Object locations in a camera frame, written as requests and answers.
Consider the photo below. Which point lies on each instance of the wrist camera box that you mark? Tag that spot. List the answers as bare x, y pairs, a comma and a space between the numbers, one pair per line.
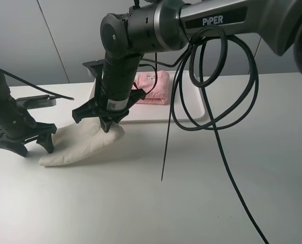
95, 68
36, 102

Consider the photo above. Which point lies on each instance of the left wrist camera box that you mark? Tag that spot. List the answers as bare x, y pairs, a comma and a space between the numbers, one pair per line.
36, 102

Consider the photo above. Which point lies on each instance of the pink towel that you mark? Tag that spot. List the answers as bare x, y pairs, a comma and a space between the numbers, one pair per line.
157, 96

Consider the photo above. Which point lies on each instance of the white rectangular plastic tray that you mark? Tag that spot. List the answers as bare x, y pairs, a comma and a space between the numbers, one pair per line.
147, 113

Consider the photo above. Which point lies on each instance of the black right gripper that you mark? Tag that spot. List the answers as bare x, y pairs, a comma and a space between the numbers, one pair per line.
113, 94

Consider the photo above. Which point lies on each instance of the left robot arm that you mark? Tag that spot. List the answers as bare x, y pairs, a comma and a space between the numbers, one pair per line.
5, 94

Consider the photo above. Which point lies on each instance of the cream white towel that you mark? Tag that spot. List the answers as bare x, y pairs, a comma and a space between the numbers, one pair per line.
77, 142

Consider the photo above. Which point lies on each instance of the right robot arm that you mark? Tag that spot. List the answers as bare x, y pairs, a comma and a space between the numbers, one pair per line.
168, 26

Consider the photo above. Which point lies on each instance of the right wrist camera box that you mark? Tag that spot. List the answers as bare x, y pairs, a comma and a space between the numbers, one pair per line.
95, 68

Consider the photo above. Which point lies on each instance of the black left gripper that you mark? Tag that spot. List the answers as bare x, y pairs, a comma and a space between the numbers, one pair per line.
17, 126

